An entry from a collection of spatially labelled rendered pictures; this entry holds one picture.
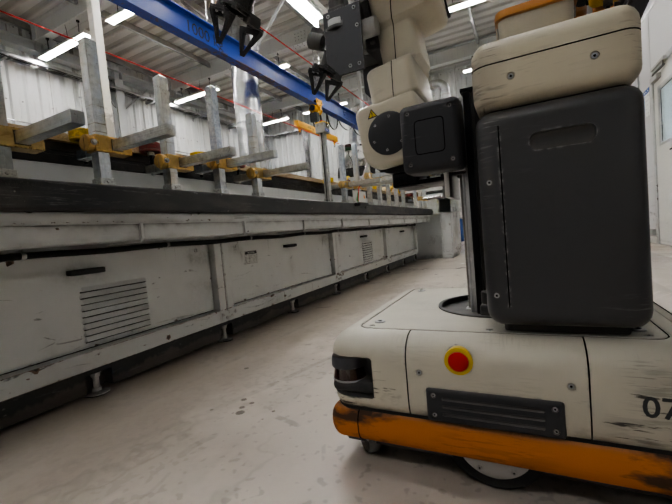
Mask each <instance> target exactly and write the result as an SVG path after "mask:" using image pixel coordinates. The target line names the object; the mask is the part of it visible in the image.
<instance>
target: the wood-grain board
mask: <svg viewBox="0 0 672 504"><path fill-rule="evenodd" d="M8 126H10V127H16V128H23V127H25V126H23V125H17V124H12V123H8ZM45 140H50V141H56V142H62V143H68V144H75V145H79V143H74V142H71V141H70V140H69V136H68V134H67V133H61V134H59V135H56V136H53V137H50V138H48V139H45ZM132 154H137V155H144V156H147V154H142V153H140V152H139V146H138V147H135V148H132ZM275 177H282V178H288V179H294V180H301V181H307V182H313V183H319V184H324V183H323V180H321V179H316V178H310V177H305V176H299V175H294V174H288V173H287V174H282V175H276V176H275Z"/></svg>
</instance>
